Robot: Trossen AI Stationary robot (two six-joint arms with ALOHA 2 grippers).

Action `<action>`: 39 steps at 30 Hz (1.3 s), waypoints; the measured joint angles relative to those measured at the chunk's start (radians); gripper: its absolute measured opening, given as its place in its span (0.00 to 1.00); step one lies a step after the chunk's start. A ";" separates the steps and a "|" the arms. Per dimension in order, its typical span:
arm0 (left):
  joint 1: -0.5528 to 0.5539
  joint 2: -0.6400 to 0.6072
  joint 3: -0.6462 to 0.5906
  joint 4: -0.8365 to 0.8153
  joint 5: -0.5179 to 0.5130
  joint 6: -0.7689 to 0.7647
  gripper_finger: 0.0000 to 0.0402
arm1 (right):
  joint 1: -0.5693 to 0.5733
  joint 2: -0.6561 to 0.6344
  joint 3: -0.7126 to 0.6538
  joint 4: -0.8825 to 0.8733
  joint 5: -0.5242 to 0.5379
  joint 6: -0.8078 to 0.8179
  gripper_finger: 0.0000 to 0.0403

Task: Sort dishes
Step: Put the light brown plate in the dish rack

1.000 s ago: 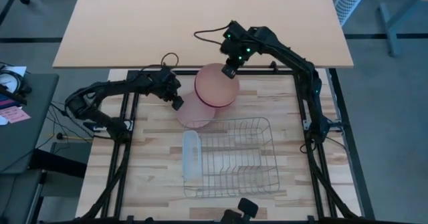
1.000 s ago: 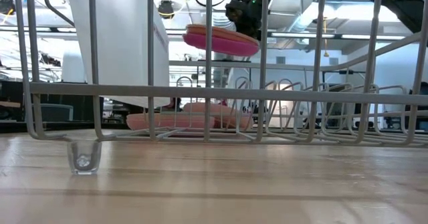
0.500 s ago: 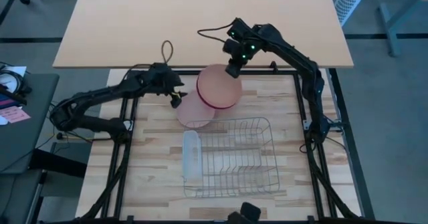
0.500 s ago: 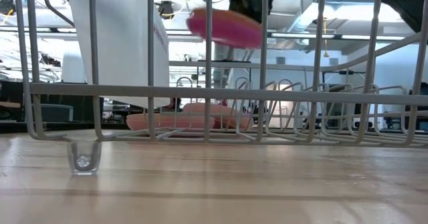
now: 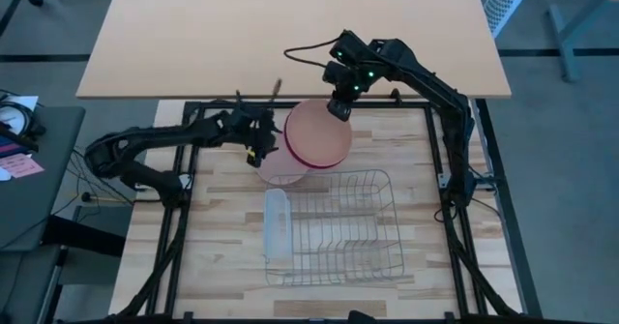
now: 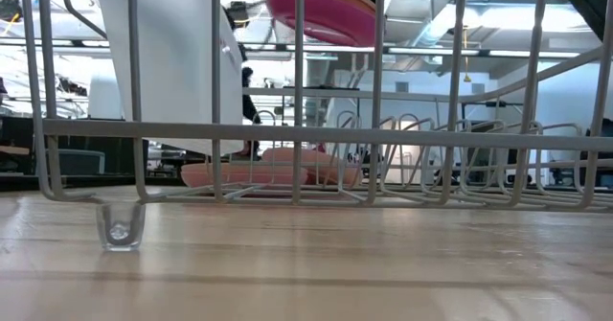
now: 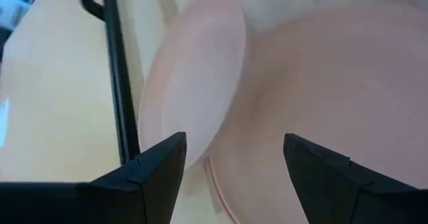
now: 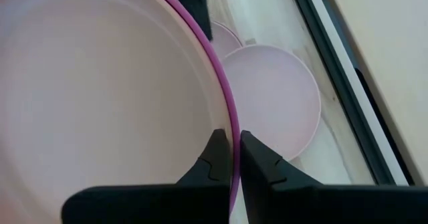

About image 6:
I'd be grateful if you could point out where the black overhead camera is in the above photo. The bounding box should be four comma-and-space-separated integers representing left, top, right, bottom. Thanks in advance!
224, 2, 250, 25

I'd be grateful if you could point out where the white wire dish rack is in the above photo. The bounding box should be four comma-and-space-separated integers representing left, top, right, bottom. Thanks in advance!
18, 0, 613, 253

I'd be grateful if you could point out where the grey box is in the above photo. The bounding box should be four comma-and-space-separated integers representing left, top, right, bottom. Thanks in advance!
45, 148, 106, 176

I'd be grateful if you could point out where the white pillar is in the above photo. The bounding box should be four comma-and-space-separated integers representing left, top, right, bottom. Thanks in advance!
87, 74, 128, 120

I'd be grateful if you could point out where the salmon pink plate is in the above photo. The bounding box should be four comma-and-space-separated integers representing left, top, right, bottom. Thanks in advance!
261, 147, 363, 187

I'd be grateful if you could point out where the magenta plate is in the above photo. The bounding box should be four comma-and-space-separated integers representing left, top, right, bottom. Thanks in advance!
264, 0, 379, 48

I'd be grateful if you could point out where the person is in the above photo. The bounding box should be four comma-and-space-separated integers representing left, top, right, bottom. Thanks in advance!
240, 65, 263, 162

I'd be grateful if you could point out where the white plastic cutlery basket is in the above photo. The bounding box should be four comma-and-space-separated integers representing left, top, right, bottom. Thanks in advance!
93, 0, 245, 157

